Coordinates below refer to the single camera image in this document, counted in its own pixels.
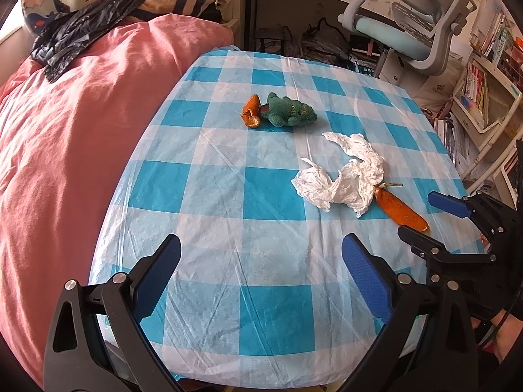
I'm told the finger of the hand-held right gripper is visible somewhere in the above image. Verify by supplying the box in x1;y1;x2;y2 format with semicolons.
428;191;506;238
397;224;498;266

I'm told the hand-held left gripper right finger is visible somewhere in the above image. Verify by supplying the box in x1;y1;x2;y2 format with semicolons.
342;234;479;392

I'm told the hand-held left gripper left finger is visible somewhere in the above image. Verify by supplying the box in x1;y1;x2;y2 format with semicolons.
43;234;182;392

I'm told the long orange peel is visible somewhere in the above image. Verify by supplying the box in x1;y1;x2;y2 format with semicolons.
375;182;430;233

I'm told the large white tissue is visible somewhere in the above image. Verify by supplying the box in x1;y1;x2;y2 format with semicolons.
323;132;386;218

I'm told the small white tissue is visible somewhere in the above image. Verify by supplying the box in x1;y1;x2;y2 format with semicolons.
291;158;342;213

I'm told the green plush toy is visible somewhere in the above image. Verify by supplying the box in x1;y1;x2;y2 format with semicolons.
260;92;318;127

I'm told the curled orange peel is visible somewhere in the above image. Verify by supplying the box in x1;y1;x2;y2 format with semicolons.
241;95;262;128

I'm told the person's right hand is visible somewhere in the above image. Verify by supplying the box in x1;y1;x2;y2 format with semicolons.
488;312;523;360

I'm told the white book rack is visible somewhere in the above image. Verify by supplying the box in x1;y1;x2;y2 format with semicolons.
451;51;523;133

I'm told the blue white checkered tablecloth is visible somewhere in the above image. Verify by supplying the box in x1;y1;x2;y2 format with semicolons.
88;47;487;388

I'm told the white cloth bag with logo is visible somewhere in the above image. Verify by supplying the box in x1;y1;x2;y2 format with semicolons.
421;69;463;107

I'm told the row of books in rack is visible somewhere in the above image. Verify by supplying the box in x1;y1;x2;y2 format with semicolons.
466;65;490;116

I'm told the pink duvet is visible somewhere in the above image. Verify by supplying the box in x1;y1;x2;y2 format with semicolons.
0;14;235;380

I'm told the row of tall upright books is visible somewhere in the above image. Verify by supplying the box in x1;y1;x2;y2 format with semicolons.
476;8;516;63

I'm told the grey blue desk chair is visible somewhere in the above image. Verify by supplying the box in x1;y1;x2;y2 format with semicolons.
337;0;479;78

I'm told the black metal stool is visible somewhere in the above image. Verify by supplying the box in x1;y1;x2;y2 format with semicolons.
257;26;292;55

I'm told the black puffer jacket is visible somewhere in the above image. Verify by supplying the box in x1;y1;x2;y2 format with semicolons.
30;0;160;82

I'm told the tan navy striped blanket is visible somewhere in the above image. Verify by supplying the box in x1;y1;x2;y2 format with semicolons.
139;0;223;22

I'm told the blue whale print decoration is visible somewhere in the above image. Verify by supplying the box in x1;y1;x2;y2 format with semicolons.
22;0;72;30

